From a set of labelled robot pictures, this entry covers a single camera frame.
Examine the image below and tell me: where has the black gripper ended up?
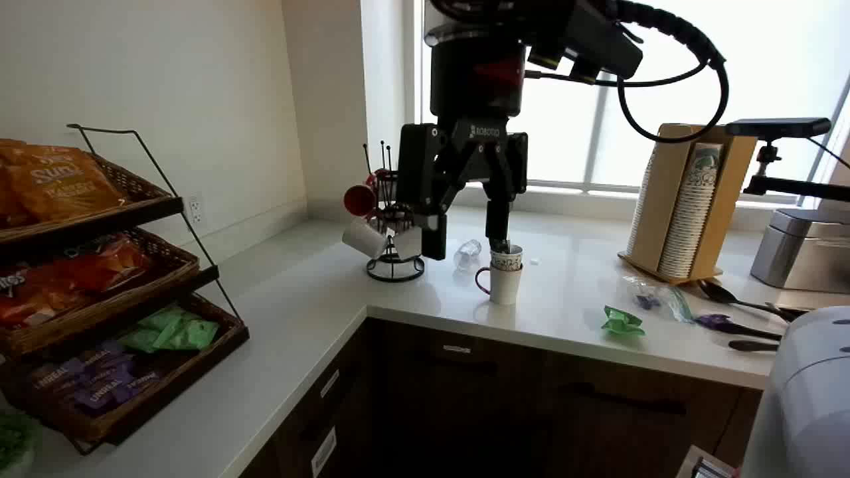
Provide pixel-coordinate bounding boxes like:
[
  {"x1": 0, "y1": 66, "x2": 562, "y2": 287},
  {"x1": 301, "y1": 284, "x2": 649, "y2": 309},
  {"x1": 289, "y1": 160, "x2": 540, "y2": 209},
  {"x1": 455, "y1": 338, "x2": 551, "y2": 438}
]
[{"x1": 395, "y1": 115, "x2": 532, "y2": 264}]

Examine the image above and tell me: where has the green snack packet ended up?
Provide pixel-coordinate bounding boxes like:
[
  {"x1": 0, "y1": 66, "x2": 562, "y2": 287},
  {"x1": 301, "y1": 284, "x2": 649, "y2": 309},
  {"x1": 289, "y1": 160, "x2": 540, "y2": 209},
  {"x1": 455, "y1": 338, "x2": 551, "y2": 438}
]
[{"x1": 600, "y1": 302, "x2": 649, "y2": 340}]

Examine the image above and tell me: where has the small clear plastic object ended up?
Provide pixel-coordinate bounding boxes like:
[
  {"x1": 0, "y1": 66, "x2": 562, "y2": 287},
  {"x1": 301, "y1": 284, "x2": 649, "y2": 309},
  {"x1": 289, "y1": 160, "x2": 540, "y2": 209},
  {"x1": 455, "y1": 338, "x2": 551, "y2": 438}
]
[{"x1": 451, "y1": 240, "x2": 484, "y2": 273}]

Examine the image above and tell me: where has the patterned paper cup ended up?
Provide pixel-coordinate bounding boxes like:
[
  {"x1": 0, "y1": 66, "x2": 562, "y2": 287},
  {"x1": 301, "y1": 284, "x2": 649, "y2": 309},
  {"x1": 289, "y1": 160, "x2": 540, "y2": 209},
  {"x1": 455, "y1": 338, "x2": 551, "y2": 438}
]
[{"x1": 490, "y1": 244, "x2": 527, "y2": 273}]

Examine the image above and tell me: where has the red mug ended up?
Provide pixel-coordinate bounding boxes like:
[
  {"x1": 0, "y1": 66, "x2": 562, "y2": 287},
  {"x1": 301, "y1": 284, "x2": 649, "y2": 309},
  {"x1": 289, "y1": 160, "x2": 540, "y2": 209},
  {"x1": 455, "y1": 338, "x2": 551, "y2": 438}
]
[{"x1": 344, "y1": 184, "x2": 380, "y2": 217}]

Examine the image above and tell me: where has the white hanging mug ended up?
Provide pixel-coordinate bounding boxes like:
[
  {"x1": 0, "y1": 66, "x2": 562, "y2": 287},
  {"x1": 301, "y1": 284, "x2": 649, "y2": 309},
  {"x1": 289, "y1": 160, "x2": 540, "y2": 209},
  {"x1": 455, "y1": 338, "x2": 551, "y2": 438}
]
[{"x1": 341, "y1": 217, "x2": 390, "y2": 264}]

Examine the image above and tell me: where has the bright window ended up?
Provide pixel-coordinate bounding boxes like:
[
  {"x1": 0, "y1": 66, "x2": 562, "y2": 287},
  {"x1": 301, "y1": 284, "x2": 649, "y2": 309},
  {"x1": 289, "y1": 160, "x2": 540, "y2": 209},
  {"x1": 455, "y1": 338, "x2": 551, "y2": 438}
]
[{"x1": 410, "y1": 0, "x2": 850, "y2": 198}]

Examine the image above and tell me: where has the dark wood cabinet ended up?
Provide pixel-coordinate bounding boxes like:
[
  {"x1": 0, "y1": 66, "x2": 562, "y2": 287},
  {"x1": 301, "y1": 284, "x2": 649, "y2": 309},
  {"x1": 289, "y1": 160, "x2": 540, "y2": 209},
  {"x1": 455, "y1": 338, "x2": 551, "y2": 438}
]
[{"x1": 237, "y1": 317, "x2": 766, "y2": 478}]

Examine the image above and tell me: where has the clear zip bag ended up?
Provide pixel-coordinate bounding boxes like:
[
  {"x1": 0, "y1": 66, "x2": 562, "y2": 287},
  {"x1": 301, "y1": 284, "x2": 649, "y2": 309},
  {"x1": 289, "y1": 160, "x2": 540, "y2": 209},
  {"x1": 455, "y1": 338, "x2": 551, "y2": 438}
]
[{"x1": 631, "y1": 276, "x2": 698, "y2": 328}]

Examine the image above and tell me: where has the black spoon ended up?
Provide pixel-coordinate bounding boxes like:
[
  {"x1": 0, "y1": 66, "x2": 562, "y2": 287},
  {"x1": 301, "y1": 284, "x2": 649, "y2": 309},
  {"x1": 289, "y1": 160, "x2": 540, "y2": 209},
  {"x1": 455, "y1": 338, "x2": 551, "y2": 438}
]
[
  {"x1": 697, "y1": 276, "x2": 810, "y2": 324},
  {"x1": 725, "y1": 328, "x2": 785, "y2": 357}
]

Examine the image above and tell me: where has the pile of green packets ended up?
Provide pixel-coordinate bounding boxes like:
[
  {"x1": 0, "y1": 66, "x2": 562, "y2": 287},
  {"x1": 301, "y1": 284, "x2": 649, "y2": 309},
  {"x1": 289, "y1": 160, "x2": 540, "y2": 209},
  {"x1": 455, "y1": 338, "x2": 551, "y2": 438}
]
[{"x1": 117, "y1": 302, "x2": 224, "y2": 357}]

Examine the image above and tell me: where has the metal canister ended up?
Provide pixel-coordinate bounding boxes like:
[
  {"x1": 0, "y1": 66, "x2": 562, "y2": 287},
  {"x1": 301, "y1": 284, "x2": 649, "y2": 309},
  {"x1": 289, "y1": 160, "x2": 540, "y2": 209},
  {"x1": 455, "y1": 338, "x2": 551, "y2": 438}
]
[{"x1": 749, "y1": 208, "x2": 815, "y2": 292}]

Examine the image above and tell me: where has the red chip bag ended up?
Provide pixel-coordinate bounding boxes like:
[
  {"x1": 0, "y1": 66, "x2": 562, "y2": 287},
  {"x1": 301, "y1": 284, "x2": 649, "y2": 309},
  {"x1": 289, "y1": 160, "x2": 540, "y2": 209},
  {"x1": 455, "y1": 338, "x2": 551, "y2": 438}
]
[
  {"x1": 0, "y1": 264, "x2": 71, "y2": 332},
  {"x1": 53, "y1": 232, "x2": 159, "y2": 300}
]

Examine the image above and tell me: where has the grey box corner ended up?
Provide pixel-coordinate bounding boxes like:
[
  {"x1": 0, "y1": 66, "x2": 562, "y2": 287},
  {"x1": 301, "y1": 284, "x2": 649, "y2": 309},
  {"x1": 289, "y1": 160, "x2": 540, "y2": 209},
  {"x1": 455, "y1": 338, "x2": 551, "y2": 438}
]
[{"x1": 674, "y1": 445, "x2": 745, "y2": 478}]

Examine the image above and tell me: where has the orange chip bag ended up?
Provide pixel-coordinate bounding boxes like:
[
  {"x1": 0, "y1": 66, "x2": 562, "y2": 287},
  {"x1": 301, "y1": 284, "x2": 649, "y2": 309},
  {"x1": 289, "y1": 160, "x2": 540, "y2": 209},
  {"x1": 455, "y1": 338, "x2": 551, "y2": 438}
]
[{"x1": 0, "y1": 138, "x2": 129, "y2": 227}]

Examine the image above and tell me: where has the pile of purple packets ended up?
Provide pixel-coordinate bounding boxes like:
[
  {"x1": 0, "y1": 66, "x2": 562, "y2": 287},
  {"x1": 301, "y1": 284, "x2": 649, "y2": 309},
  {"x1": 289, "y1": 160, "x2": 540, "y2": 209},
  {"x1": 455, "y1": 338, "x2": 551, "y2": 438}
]
[{"x1": 29, "y1": 342, "x2": 163, "y2": 419}]

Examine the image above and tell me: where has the green item in bowl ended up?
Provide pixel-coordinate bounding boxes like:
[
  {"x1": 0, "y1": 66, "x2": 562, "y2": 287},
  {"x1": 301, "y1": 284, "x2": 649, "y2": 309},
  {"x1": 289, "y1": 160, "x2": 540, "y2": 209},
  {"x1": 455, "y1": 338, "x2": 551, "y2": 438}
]
[{"x1": 0, "y1": 407, "x2": 44, "y2": 478}]

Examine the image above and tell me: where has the black wire mug tree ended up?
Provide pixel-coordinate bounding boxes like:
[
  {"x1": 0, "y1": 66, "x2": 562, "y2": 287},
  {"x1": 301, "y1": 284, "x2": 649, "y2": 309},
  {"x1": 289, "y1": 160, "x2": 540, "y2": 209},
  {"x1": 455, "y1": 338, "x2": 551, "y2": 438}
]
[{"x1": 360, "y1": 138, "x2": 431, "y2": 284}]

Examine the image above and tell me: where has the white mug with handle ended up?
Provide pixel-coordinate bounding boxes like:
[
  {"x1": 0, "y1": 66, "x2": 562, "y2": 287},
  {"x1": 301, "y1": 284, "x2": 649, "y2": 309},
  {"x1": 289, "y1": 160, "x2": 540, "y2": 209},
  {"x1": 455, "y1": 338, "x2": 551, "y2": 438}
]
[{"x1": 473, "y1": 260, "x2": 527, "y2": 309}]

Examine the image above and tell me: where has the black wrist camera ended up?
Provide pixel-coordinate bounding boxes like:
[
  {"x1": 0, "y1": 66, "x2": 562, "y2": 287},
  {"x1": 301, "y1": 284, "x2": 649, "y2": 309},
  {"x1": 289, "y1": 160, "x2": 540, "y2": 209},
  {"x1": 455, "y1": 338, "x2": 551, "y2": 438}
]
[{"x1": 528, "y1": 0, "x2": 645, "y2": 86}]

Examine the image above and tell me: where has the white wall outlet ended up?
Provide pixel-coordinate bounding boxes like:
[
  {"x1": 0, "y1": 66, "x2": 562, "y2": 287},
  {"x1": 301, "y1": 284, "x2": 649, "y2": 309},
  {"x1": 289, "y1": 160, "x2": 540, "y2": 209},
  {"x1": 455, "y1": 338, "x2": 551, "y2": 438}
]
[{"x1": 186, "y1": 195, "x2": 211, "y2": 228}]

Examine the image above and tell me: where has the black camera on stand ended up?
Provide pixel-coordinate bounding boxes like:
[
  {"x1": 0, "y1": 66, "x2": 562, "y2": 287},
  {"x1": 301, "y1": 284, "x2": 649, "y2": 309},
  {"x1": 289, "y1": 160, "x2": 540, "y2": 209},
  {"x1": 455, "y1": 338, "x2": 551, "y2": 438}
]
[{"x1": 724, "y1": 115, "x2": 850, "y2": 204}]

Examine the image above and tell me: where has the wire rack with wicker baskets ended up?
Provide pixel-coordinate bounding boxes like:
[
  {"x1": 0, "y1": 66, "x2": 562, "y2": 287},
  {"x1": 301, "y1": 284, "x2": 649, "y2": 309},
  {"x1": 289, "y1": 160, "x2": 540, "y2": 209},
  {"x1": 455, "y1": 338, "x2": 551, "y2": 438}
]
[{"x1": 0, "y1": 122, "x2": 253, "y2": 456}]

